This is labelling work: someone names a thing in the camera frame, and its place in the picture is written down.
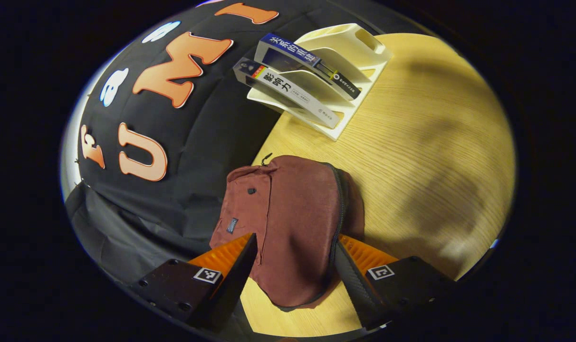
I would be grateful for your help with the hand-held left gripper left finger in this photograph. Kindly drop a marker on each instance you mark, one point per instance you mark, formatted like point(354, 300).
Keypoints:
point(231, 294)

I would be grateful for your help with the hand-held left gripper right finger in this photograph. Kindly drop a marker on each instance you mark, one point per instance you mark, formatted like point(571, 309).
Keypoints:
point(359, 289)

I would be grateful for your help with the maroon schoolbag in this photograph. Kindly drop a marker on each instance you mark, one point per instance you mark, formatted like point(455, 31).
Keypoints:
point(297, 213)

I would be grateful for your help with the white book with grey cover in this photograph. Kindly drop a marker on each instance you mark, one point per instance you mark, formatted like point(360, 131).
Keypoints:
point(288, 90)

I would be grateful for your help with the white bookshelf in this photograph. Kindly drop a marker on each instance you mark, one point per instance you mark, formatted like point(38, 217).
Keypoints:
point(350, 52)

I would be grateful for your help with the white book with blue cover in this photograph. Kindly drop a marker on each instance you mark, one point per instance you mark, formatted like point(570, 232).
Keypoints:
point(292, 52)

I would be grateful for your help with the black backdrop cloth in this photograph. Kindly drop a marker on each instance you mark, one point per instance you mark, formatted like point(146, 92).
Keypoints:
point(212, 142)

